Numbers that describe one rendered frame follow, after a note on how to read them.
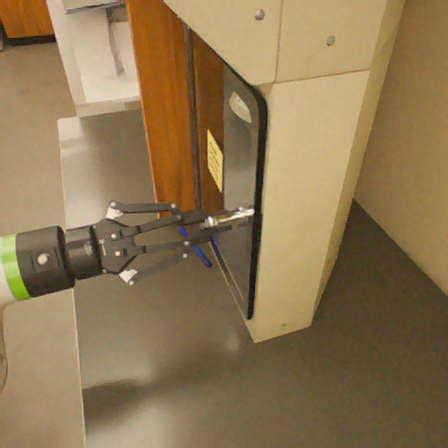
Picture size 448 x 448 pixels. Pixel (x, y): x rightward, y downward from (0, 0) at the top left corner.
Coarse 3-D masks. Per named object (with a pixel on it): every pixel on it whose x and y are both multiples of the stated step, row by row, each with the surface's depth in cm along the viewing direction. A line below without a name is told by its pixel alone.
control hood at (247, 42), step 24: (168, 0) 34; (192, 0) 34; (216, 0) 35; (240, 0) 35; (264, 0) 36; (192, 24) 35; (216, 24) 36; (240, 24) 36; (264, 24) 37; (216, 48) 37; (240, 48) 38; (264, 48) 39; (240, 72) 40; (264, 72) 40
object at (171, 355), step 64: (64, 128) 132; (128, 128) 132; (64, 192) 106; (128, 192) 106; (192, 256) 89; (384, 256) 89; (128, 320) 77; (192, 320) 77; (320, 320) 77; (384, 320) 77; (128, 384) 67; (192, 384) 67; (256, 384) 67; (320, 384) 67; (384, 384) 67
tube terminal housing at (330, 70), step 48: (288, 0) 37; (336, 0) 38; (384, 0) 40; (288, 48) 39; (336, 48) 41; (384, 48) 50; (288, 96) 43; (336, 96) 45; (288, 144) 47; (336, 144) 49; (288, 192) 52; (336, 192) 55; (288, 240) 58; (336, 240) 73; (288, 288) 65
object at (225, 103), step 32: (192, 32) 62; (192, 64) 67; (224, 64) 51; (224, 96) 54; (256, 96) 44; (224, 128) 57; (256, 128) 46; (224, 160) 61; (256, 160) 48; (224, 192) 65; (256, 192) 51; (224, 224) 69; (256, 224) 55; (224, 256) 75
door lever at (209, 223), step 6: (240, 210) 58; (210, 216) 57; (216, 216) 57; (222, 216) 58; (228, 216) 58; (234, 216) 58; (240, 216) 58; (204, 222) 60; (210, 222) 57; (216, 222) 57; (222, 222) 58; (240, 222) 59; (204, 228) 61; (210, 228) 59
